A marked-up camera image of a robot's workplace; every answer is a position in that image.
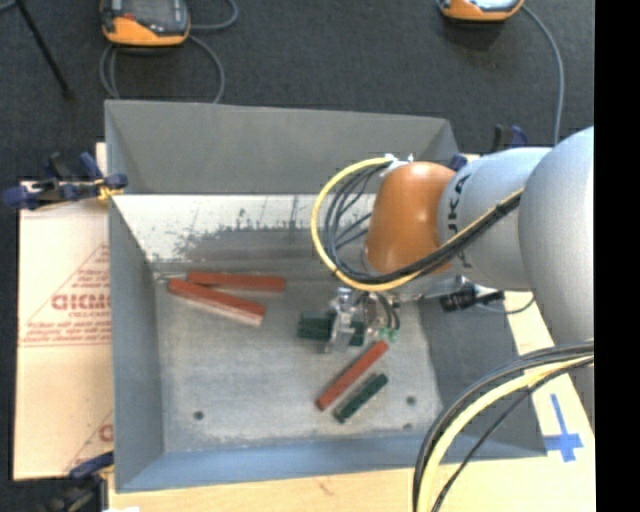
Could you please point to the brown cardboard board red print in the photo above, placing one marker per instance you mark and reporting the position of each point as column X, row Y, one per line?
column 60, row 360

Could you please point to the grey metal bin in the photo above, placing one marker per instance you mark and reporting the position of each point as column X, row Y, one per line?
column 250, row 380

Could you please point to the black cylinder on white bracket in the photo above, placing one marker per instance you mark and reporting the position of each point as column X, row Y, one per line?
column 462, row 300

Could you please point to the dark green block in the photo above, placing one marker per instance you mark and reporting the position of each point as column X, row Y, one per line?
column 361, row 397
column 312, row 325

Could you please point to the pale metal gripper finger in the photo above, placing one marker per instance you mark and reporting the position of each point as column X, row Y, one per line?
column 340, row 332

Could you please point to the red-brown flat block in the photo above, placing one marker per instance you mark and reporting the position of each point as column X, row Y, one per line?
column 235, row 282
column 215, row 300
column 352, row 375

